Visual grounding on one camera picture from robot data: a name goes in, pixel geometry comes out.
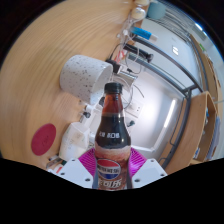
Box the black power adapter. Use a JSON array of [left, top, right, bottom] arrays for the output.
[[105, 59, 124, 75]]

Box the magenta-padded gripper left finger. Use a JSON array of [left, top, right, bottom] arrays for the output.
[[56, 148, 99, 190]]

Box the small blue tube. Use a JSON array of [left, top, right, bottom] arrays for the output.
[[129, 26, 158, 43]]

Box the white wall switch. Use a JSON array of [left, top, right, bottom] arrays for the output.
[[171, 44, 181, 56]]

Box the white wall socket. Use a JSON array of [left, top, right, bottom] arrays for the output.
[[128, 99, 144, 118]]

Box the white desk lamp bar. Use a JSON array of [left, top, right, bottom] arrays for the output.
[[163, 98, 178, 129]]

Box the black upright electric device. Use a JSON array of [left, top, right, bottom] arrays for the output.
[[123, 44, 155, 64]]

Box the white charger block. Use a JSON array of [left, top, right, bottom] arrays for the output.
[[119, 69, 139, 88]]

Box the narrow wooden shelf unit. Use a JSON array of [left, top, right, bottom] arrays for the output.
[[189, 33, 224, 111]]

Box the white tissue roll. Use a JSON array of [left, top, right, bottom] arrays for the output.
[[59, 121, 92, 162]]

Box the teal chair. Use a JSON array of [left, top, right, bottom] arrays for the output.
[[146, 1, 168, 20]]

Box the speckled white cup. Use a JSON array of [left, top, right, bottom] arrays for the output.
[[59, 54, 114, 105]]

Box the flat round red coaster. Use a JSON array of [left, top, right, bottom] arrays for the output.
[[30, 123, 58, 157]]

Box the cola bottle with black cap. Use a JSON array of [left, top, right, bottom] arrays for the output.
[[94, 81, 133, 191]]

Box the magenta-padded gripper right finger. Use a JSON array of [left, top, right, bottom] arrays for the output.
[[128, 147, 168, 190]]

